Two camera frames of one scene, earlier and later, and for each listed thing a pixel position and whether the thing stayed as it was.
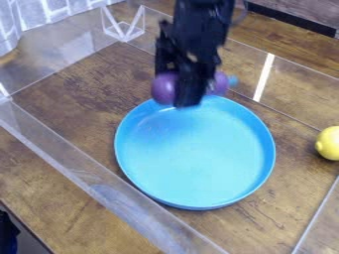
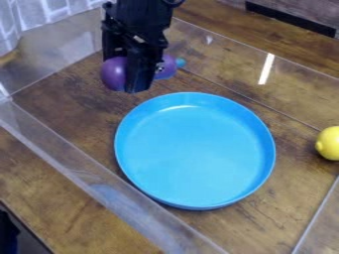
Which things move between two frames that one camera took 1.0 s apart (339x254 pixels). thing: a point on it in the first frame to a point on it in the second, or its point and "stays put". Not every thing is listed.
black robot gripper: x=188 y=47 to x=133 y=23
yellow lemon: x=327 y=144 stays put
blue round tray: x=200 y=158 stays put
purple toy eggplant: x=163 y=85 to x=112 y=70
